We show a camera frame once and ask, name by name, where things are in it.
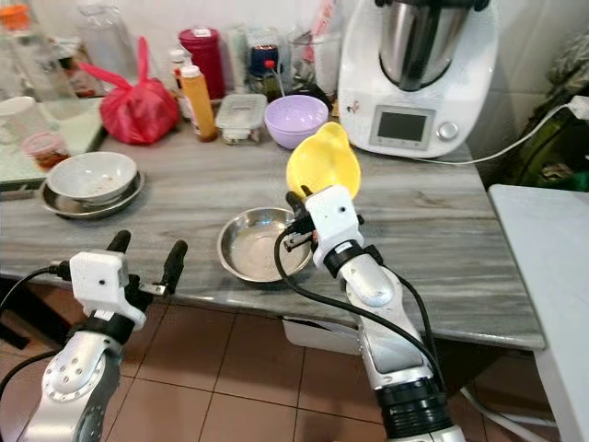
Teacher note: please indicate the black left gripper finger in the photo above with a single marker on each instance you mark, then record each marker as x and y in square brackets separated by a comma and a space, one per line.
[119, 241]
[175, 262]

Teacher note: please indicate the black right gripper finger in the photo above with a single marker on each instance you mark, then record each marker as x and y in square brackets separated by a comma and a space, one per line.
[291, 203]
[305, 192]

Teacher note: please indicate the yellow plastic bowl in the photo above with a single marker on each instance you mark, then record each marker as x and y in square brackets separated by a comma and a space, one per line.
[322, 157]

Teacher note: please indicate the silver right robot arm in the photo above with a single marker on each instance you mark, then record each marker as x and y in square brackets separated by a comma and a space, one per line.
[386, 341]

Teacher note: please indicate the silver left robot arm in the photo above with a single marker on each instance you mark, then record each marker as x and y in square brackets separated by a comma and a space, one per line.
[69, 387]

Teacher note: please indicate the shallow stainless steel bowl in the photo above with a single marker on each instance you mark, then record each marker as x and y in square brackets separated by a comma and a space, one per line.
[253, 249]

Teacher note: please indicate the stainless steel plate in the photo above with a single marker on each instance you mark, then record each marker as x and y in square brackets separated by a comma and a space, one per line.
[60, 206]

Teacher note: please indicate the purple plastic bowl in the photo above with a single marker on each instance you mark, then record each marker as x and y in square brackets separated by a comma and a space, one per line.
[294, 122]

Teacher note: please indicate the white ceramic bowl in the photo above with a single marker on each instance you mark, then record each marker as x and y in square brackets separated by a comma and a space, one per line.
[90, 175]

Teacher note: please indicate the clear plastic food container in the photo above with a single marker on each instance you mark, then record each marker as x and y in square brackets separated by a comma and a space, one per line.
[241, 117]

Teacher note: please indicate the small clear cup red contents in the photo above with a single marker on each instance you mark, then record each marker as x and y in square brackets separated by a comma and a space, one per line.
[44, 150]

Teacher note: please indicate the dark bottle red cap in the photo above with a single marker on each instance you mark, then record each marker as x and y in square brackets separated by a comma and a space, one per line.
[269, 80]

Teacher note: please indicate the white kitchen machine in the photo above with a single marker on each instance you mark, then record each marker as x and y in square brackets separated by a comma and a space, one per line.
[405, 120]

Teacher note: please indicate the clear glass pitcher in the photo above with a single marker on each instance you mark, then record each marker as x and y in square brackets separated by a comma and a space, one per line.
[315, 63]

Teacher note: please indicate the pale green tray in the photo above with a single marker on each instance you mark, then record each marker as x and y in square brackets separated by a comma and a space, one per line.
[78, 115]

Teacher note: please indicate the red plastic bag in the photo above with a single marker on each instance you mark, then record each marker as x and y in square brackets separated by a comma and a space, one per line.
[138, 109]

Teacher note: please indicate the orange sauce bottle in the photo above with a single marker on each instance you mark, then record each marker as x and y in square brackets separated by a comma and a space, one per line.
[198, 104]

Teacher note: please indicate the dark blue jar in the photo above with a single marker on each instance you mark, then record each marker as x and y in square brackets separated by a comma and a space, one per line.
[261, 59]

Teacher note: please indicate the white mug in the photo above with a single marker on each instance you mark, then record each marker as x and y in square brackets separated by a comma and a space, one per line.
[18, 120]

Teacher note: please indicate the small red label bottle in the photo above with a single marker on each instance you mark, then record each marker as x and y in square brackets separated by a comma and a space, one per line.
[176, 81]

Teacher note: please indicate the dark red canister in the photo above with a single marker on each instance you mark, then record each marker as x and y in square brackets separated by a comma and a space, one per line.
[202, 60]

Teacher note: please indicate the clear plastic bottle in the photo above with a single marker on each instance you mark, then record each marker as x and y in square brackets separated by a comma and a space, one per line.
[103, 41]

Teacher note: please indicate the clear bottle orange cap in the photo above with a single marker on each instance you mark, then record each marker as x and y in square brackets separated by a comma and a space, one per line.
[28, 51]

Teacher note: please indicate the white side table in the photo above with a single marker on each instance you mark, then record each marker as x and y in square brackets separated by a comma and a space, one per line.
[548, 267]

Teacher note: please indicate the dark green bag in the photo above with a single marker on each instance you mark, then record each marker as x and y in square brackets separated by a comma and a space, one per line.
[552, 138]

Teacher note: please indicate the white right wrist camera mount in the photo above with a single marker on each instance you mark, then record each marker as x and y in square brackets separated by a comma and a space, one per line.
[336, 221]

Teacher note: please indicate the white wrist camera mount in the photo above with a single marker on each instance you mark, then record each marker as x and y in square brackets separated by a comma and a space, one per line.
[99, 281]
[336, 221]

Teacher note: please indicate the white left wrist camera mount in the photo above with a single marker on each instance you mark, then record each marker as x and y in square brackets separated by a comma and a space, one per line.
[99, 281]

